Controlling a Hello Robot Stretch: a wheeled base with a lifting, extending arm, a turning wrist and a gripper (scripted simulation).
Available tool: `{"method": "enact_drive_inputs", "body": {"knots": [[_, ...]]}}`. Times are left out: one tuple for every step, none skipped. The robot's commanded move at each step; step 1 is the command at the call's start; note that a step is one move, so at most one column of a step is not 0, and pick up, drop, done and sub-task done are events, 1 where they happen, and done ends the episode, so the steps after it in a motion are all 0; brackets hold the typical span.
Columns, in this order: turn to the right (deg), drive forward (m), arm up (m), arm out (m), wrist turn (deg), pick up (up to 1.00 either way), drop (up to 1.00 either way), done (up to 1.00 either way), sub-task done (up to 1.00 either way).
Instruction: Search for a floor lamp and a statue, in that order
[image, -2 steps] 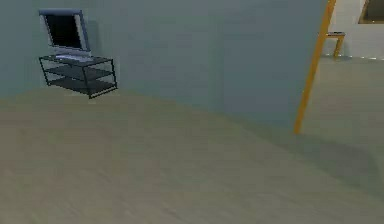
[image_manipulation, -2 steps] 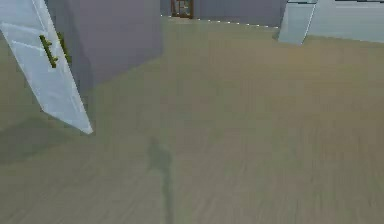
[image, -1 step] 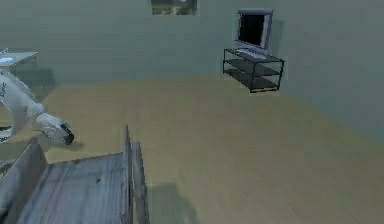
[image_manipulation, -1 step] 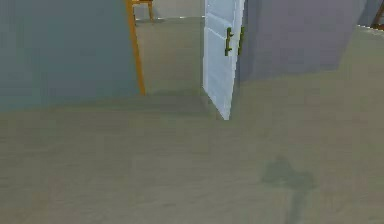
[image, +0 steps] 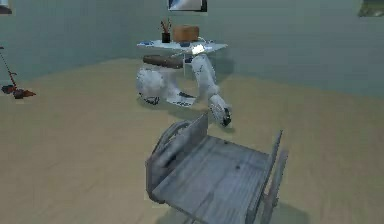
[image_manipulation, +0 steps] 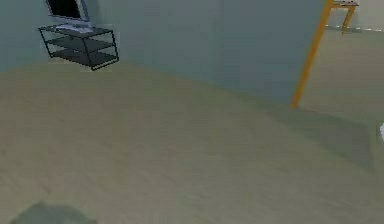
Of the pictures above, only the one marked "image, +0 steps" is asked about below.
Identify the white scooter-shaped desk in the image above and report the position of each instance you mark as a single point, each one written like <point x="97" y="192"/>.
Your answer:
<point x="203" y="73"/>

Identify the grey wooden cart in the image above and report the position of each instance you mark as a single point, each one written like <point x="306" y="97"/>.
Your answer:
<point x="216" y="176"/>

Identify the small blue object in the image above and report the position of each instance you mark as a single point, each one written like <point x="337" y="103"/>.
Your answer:
<point x="184" y="44"/>

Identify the brown box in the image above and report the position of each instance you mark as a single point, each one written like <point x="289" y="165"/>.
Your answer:
<point x="185" y="33"/>

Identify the black pencil cup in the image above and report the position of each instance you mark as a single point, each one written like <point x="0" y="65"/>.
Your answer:
<point x="165" y="36"/>

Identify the green framed wall picture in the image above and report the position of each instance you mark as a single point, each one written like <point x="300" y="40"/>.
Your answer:
<point x="371" y="8"/>

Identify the dark framed wall picture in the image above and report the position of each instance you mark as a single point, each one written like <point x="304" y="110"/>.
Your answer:
<point x="5" y="6"/>

